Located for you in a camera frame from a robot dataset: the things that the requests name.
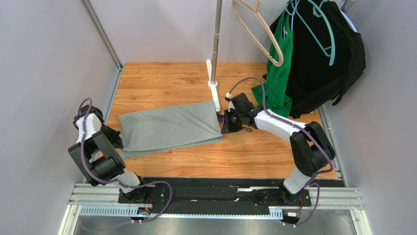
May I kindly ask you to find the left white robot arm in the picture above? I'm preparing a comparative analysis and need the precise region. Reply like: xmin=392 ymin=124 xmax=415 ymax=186
xmin=68 ymin=105 xmax=144 ymax=187

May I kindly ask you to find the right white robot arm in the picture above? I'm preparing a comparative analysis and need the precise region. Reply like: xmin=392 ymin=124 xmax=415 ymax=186
xmin=221 ymin=93 xmax=336 ymax=195

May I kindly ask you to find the metal stand pole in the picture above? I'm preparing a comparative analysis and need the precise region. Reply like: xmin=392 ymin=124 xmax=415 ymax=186
xmin=210 ymin=0 xmax=223 ymax=85

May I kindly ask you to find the black shirt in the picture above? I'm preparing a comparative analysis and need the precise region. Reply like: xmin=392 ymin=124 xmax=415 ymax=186
xmin=286 ymin=0 xmax=366 ymax=118

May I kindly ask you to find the green shirt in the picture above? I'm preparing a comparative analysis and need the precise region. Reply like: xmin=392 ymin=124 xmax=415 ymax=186
xmin=264 ymin=13 xmax=293 ymax=118

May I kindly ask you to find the teal clothes hanger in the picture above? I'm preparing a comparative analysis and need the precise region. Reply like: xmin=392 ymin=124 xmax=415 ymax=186
xmin=285 ymin=0 xmax=336 ymax=67

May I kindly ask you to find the grey cloth napkin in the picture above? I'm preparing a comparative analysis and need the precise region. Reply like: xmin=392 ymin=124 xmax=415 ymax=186
xmin=119 ymin=101 xmax=223 ymax=159

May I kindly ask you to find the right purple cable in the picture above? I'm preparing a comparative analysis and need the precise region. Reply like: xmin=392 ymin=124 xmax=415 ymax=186
xmin=228 ymin=76 xmax=335 ymax=227

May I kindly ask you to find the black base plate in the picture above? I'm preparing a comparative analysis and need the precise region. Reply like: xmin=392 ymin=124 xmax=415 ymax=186
xmin=114 ymin=177 xmax=312 ymax=216

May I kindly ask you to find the beige clothes hanger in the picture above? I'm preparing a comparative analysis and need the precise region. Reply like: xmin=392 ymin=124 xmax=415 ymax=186
xmin=232 ymin=0 xmax=285 ymax=67

